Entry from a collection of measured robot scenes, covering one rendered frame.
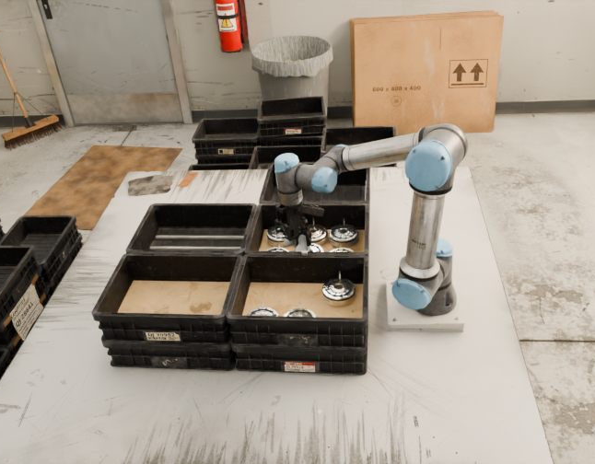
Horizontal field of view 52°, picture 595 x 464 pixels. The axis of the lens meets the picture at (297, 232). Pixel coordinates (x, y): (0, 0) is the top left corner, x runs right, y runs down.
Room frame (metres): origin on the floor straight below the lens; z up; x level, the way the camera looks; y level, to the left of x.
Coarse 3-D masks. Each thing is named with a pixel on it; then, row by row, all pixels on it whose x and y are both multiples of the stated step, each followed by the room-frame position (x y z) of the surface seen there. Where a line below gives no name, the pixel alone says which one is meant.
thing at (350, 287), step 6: (330, 282) 1.49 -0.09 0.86; (342, 282) 1.49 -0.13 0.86; (348, 282) 1.49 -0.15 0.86; (324, 288) 1.46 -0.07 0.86; (330, 288) 1.46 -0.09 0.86; (348, 288) 1.45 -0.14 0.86; (354, 288) 1.45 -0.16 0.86; (324, 294) 1.44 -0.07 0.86; (330, 294) 1.44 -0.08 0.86; (336, 294) 1.43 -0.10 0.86; (342, 294) 1.43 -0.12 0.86; (348, 294) 1.43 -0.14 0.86
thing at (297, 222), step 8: (280, 208) 1.63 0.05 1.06; (288, 208) 1.62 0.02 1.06; (296, 208) 1.62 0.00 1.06; (280, 216) 1.62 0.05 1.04; (288, 216) 1.62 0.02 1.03; (296, 216) 1.64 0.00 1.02; (304, 216) 1.65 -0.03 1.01; (280, 224) 1.62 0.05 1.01; (288, 224) 1.61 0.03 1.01; (296, 224) 1.61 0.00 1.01; (304, 224) 1.63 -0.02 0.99; (288, 232) 1.59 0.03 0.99; (296, 232) 1.61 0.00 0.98
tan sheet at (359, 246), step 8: (264, 232) 1.84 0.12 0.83; (328, 232) 1.80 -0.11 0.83; (360, 232) 1.79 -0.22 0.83; (264, 240) 1.79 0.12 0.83; (328, 240) 1.75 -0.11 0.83; (360, 240) 1.74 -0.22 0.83; (264, 248) 1.74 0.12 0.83; (288, 248) 1.73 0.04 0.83; (328, 248) 1.71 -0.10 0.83; (336, 248) 1.71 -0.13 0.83; (352, 248) 1.70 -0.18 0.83; (360, 248) 1.70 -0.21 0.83
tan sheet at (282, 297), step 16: (256, 288) 1.53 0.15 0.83; (272, 288) 1.52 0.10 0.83; (288, 288) 1.51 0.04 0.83; (304, 288) 1.51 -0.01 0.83; (320, 288) 1.50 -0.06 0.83; (256, 304) 1.45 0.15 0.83; (272, 304) 1.44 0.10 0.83; (288, 304) 1.44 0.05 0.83; (304, 304) 1.43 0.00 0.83; (320, 304) 1.43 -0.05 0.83; (352, 304) 1.41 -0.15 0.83
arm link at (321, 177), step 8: (320, 160) 1.65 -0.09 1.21; (328, 160) 1.65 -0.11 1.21; (304, 168) 1.61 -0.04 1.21; (312, 168) 1.60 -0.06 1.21; (320, 168) 1.59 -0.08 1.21; (328, 168) 1.59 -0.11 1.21; (336, 168) 1.64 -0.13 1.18; (296, 176) 1.60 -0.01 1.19; (304, 176) 1.59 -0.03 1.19; (312, 176) 1.58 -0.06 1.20; (320, 176) 1.57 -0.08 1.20; (328, 176) 1.56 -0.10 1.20; (336, 176) 1.60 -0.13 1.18; (296, 184) 1.60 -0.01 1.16; (304, 184) 1.58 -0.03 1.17; (312, 184) 1.57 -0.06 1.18; (320, 184) 1.55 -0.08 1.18; (328, 184) 1.55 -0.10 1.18; (328, 192) 1.56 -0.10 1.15
